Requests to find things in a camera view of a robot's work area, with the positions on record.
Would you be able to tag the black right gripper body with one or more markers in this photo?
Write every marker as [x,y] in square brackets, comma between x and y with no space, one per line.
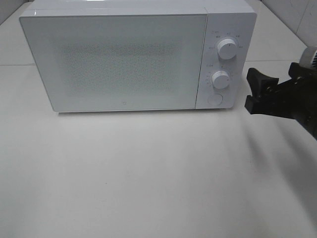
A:
[296,98]

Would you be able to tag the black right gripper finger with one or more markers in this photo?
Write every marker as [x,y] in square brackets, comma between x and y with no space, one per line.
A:
[259,83]
[256,107]

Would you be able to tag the round door release button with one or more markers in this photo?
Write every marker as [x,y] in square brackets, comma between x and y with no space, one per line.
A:
[215,99]

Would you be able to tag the white round knob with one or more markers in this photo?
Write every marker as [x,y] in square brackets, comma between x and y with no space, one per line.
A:
[227,48]
[220,79]

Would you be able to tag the white microwave door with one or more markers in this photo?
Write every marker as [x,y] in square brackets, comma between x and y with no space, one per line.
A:
[118,63]

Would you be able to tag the white microwave oven body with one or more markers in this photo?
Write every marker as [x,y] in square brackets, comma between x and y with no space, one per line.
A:
[225,19]

